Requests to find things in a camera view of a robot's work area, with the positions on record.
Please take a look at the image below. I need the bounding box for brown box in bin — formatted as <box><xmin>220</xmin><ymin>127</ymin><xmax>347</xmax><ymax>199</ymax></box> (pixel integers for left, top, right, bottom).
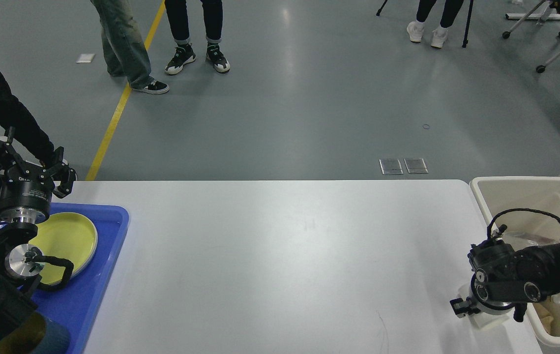
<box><xmin>533</xmin><ymin>301</ymin><xmax>555</xmax><ymax>335</ymax></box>

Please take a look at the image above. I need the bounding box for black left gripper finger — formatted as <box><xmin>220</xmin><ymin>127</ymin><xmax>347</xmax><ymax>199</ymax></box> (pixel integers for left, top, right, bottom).
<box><xmin>44</xmin><ymin>147</ymin><xmax>77</xmax><ymax>199</ymax></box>
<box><xmin>0</xmin><ymin>127</ymin><xmax>27</xmax><ymax>177</ymax></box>

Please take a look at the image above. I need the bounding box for silver foil bag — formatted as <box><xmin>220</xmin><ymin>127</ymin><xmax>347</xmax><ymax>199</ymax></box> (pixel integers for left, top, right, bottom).
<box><xmin>502</xmin><ymin>231</ymin><xmax>557</xmax><ymax>247</ymax></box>

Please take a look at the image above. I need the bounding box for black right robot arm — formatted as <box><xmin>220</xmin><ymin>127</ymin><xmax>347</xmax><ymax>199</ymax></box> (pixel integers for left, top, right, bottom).
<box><xmin>450</xmin><ymin>210</ymin><xmax>560</xmax><ymax>323</ymax></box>

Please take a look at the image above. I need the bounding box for silver floor plate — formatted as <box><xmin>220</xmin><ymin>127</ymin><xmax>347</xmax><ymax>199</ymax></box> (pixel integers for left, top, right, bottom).
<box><xmin>404</xmin><ymin>158</ymin><xmax>429</xmax><ymax>174</ymax></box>
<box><xmin>379</xmin><ymin>158</ymin><xmax>404</xmax><ymax>176</ymax></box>

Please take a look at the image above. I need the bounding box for person with white sneakers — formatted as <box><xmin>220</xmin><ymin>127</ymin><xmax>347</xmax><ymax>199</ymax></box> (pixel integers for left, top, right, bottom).
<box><xmin>406</xmin><ymin>0</ymin><xmax>465</xmax><ymax>49</ymax></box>

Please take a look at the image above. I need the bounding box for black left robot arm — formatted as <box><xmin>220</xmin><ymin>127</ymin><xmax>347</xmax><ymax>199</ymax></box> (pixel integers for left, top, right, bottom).
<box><xmin>0</xmin><ymin>127</ymin><xmax>77</xmax><ymax>340</ymax></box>

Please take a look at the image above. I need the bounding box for yellow plate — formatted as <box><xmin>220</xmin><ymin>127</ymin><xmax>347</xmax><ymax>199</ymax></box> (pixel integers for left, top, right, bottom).
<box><xmin>29</xmin><ymin>211</ymin><xmax>98</xmax><ymax>278</ymax></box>

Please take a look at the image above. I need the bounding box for wheeled chair base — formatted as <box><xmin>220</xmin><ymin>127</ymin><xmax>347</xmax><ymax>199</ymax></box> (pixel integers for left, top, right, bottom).
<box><xmin>501</xmin><ymin>0</ymin><xmax>560</xmax><ymax>94</ymax></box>

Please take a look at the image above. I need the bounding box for teal mug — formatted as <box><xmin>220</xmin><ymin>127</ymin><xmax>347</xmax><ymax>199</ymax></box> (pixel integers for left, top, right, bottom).
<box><xmin>0</xmin><ymin>312</ymin><xmax>70</xmax><ymax>354</ymax></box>

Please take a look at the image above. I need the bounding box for person in grey jeans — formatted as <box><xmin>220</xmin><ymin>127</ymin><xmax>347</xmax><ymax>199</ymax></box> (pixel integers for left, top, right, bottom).
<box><xmin>90</xmin><ymin>0</ymin><xmax>170</xmax><ymax>95</ymax></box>

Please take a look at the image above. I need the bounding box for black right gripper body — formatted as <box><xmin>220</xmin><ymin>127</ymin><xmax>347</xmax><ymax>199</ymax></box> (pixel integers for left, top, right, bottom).
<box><xmin>469</xmin><ymin>283</ymin><xmax>514</xmax><ymax>316</ymax></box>

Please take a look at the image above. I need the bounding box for crushed white paper cup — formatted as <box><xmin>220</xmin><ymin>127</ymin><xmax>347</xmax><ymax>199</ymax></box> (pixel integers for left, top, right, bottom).
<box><xmin>459</xmin><ymin>284</ymin><xmax>513</xmax><ymax>331</ymax></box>

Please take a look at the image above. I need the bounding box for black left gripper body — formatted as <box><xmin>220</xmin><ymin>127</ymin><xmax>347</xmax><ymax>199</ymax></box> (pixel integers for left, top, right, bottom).
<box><xmin>0</xmin><ymin>174</ymin><xmax>54</xmax><ymax>222</ymax></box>

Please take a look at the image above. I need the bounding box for person with black green sneakers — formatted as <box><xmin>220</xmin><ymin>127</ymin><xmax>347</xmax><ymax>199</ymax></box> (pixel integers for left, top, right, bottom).
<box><xmin>164</xmin><ymin>0</ymin><xmax>231</xmax><ymax>76</ymax></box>

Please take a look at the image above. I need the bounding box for beige plastic bin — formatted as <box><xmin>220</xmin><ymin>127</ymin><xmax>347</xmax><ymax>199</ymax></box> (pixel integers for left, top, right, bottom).
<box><xmin>470</xmin><ymin>177</ymin><xmax>560</xmax><ymax>352</ymax></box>

